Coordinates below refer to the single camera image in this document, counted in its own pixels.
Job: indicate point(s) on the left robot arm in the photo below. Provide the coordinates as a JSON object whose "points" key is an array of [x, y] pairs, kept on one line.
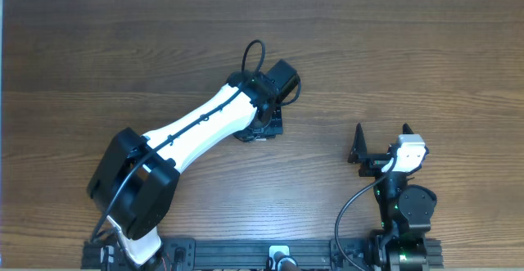
{"points": [[213, 119]]}

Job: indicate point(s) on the mounting rail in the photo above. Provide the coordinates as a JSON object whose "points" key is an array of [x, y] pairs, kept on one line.
{"points": [[237, 254]]}

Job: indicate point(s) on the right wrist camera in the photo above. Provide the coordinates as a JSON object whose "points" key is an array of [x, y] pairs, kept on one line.
{"points": [[409, 152]]}

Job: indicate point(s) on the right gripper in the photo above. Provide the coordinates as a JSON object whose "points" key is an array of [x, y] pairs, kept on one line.
{"points": [[374, 164]]}

